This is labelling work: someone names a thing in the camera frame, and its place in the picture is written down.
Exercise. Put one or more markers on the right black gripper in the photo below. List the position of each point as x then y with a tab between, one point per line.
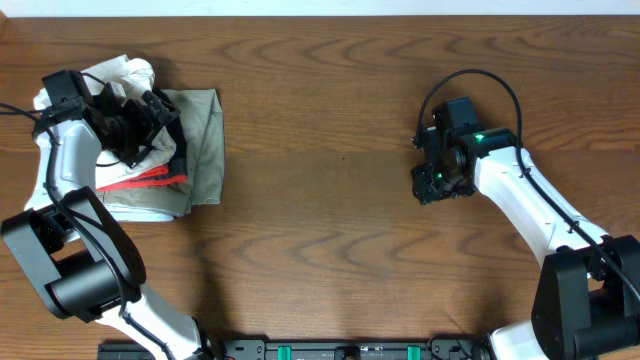
424	189

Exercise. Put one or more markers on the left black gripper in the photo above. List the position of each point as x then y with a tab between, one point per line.
147	128

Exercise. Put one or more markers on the white printed t-shirt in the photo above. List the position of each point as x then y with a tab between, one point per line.
127	75

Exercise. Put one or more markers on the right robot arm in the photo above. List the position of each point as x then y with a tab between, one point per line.
582	309

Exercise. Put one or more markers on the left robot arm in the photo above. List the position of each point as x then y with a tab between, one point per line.
74	253

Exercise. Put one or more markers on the dark red-trimmed folded garment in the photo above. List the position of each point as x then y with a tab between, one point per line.
164	165

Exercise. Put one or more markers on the olive folded trousers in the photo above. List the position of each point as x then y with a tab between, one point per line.
203	125

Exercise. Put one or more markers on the light blue folded garment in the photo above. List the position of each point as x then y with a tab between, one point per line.
132	215

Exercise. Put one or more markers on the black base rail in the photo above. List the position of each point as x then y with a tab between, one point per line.
442	347

